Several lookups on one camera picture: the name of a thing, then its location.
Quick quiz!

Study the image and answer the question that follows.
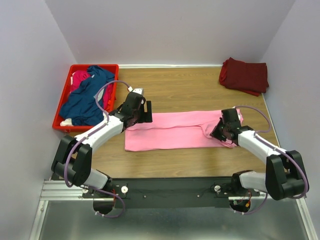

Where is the white garment piece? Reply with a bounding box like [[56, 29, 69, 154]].
[[60, 118, 74, 127]]

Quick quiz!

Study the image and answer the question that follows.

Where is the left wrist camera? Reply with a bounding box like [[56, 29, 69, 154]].
[[127, 86, 144, 96]]

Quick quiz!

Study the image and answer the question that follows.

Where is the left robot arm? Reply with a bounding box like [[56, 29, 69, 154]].
[[51, 88, 153, 198]]

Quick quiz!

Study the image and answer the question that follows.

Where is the folded dark red t-shirt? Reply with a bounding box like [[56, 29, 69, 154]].
[[218, 57, 269, 97]]

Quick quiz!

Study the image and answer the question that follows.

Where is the navy blue t-shirt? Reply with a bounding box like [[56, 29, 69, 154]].
[[59, 65, 115, 126]]

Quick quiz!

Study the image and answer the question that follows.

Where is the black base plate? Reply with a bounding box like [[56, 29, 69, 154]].
[[82, 176, 266, 210]]

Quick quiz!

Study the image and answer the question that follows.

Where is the pink t-shirt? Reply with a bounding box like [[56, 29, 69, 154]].
[[124, 110, 237, 152]]

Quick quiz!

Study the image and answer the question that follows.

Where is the red plastic bin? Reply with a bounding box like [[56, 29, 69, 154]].
[[52, 64, 119, 133]]

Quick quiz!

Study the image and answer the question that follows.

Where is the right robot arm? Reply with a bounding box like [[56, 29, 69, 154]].
[[210, 107, 310, 201]]

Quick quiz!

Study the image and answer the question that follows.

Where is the magenta t-shirt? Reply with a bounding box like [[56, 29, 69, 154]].
[[70, 70, 114, 110]]

